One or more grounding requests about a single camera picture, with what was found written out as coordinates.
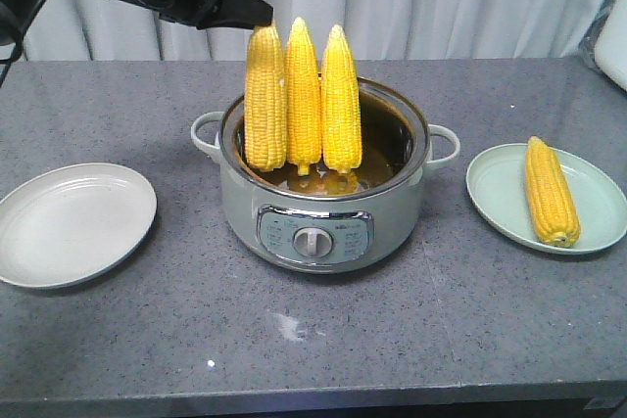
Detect corn cob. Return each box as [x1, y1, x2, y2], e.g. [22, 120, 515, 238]
[321, 24, 362, 174]
[524, 136, 581, 248]
[244, 24, 287, 172]
[285, 17, 322, 176]

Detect grey curtain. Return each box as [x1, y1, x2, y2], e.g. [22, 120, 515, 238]
[23, 0, 605, 61]

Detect pale green electric pot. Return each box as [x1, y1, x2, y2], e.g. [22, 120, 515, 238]
[191, 78, 460, 274]

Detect white round plate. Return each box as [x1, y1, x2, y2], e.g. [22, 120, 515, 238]
[1, 163, 157, 289]

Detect green round plate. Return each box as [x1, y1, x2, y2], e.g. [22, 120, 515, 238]
[465, 143, 626, 255]

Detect white blender appliance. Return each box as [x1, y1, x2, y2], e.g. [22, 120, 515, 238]
[594, 0, 627, 90]

